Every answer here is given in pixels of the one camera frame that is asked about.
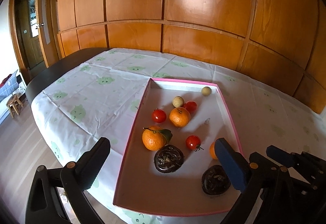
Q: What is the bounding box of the small orange mandarin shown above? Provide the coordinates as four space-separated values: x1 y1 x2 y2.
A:
209 142 218 160

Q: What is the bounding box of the wooden wall cabinet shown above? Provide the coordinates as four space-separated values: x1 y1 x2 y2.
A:
57 0 325 113

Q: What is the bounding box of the orange mandarin with leaf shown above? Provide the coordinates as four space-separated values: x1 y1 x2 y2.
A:
142 126 173 151

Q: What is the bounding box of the blue plaid cushion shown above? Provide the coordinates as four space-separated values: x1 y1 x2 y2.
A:
0 71 19 102

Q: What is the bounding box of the small wooden stool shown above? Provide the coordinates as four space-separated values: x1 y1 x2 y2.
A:
6 94 24 119

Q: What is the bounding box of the red cherry tomato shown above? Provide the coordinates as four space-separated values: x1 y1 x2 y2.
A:
186 135 203 151
151 109 167 124
182 101 198 114

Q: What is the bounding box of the dark brown wrinkled fruit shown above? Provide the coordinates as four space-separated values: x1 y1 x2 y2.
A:
202 165 231 195
154 145 185 173

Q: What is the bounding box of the pale round longan fruit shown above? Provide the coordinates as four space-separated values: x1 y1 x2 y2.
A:
172 96 185 108

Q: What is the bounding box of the yellowish round longan fruit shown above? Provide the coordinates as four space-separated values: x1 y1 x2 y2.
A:
201 86 212 96

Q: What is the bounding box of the white tablecloth with green clouds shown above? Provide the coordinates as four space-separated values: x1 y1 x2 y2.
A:
26 48 325 223

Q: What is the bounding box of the wooden door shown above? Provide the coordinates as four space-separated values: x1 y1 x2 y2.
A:
9 0 62 83

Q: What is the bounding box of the pink-edged white cardboard tray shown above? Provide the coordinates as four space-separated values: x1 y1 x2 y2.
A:
113 77 244 217

